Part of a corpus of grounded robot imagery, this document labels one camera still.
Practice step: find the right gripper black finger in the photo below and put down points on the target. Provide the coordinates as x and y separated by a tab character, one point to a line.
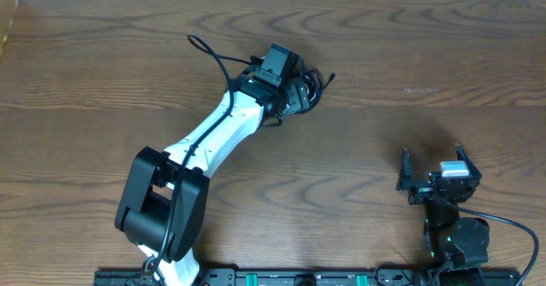
405	177
463	156

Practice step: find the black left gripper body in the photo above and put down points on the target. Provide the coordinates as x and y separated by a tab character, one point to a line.
291	99

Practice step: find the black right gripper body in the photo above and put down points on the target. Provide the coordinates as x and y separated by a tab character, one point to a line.
420	192

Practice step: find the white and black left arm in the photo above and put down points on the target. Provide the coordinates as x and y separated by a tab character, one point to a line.
163	203

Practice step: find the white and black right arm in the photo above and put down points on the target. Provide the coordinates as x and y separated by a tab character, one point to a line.
454	242

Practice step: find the brown cardboard panel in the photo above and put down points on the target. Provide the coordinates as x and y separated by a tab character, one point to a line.
7	10

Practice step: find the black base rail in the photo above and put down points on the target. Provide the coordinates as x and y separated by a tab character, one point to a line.
382	276

